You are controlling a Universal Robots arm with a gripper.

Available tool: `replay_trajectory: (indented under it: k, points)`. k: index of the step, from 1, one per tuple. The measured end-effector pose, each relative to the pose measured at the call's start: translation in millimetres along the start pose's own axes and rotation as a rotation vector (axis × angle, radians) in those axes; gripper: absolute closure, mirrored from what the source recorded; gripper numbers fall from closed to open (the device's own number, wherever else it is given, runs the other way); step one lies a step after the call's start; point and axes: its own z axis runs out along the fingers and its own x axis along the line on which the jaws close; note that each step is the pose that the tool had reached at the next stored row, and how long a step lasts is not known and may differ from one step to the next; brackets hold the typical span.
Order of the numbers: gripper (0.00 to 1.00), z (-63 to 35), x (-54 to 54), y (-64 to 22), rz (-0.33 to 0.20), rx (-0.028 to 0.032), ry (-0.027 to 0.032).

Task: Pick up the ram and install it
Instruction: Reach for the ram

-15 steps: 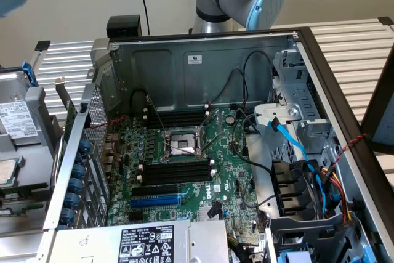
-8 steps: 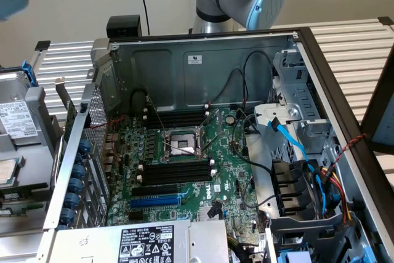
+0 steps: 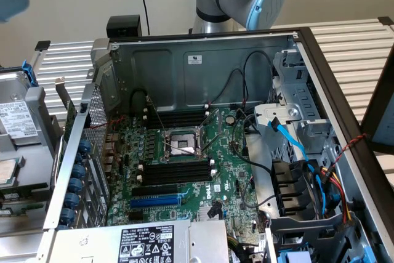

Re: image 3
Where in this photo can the green Dell motherboard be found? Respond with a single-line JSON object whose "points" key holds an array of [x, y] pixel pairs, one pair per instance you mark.
{"points": [[227, 158]]}

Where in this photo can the grey power supply unit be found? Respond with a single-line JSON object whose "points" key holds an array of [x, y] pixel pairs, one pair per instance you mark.
{"points": [[92, 244]]}

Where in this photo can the CPU socket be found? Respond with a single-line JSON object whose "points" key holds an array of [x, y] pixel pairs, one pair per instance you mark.
{"points": [[181, 139]]}

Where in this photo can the black plastic fan shroud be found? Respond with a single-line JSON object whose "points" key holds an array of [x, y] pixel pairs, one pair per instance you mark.
{"points": [[286, 183]]}

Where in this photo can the blue plastic latch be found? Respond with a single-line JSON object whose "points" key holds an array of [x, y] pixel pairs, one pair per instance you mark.
{"points": [[371, 255], [292, 257]]}

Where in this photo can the blue expansion slot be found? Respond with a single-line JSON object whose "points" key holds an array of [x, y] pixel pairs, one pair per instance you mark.
{"points": [[154, 203]]}

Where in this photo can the black box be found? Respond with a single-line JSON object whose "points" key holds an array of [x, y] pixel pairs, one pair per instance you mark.
{"points": [[123, 24]]}

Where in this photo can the open metal PC case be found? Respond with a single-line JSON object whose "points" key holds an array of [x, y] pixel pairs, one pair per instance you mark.
{"points": [[215, 69]]}

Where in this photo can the silver metal bracket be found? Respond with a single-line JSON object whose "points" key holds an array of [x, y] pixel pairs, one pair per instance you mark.
{"points": [[271, 112]]}

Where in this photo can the metal disk bay cage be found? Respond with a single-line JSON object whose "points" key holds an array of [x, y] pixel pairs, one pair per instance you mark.
{"points": [[307, 96]]}

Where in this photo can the round coin battery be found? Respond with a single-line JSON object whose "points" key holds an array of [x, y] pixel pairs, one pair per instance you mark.
{"points": [[229, 119]]}

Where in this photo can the grey parts rack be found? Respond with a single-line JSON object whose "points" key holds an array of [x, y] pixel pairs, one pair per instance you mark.
{"points": [[43, 127]]}

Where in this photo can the green graphics card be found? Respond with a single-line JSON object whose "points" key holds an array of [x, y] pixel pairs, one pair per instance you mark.
{"points": [[71, 115]]}

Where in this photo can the blue card retention clip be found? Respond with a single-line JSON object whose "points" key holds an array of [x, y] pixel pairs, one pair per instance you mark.
{"points": [[71, 200], [78, 172], [84, 146], [67, 216], [75, 186]]}

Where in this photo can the CPU chip silver lid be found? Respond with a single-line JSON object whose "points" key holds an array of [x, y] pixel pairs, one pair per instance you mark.
{"points": [[7, 172]]}

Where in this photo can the short black expansion slot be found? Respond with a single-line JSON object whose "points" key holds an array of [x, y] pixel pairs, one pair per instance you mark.
{"points": [[135, 216]]}

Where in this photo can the metal rear port stack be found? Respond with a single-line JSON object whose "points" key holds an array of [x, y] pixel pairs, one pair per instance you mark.
{"points": [[110, 138]]}

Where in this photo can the long black expansion slot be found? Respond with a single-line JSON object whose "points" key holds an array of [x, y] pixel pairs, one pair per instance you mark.
{"points": [[154, 190]]}

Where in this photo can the hard disk white label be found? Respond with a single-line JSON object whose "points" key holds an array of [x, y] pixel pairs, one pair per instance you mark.
{"points": [[18, 118]]}

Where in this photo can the silver heatsink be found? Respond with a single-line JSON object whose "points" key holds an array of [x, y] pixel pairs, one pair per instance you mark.
{"points": [[203, 214]]}

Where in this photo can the metal socket cover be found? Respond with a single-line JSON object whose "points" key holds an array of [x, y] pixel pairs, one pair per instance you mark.
{"points": [[219, 119]]}

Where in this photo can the blue plastic disk rail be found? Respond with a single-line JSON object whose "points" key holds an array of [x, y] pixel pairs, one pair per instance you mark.
{"points": [[29, 73]]}

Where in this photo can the dark case side panel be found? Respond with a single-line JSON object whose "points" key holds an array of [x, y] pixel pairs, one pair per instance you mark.
{"points": [[374, 112]]}

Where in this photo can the black table end cap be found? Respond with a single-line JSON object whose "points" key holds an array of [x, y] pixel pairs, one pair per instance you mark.
{"points": [[386, 20], [43, 45]]}

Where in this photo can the metal locking lever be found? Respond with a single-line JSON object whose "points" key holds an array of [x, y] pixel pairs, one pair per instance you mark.
{"points": [[215, 141], [181, 148], [157, 115]]}

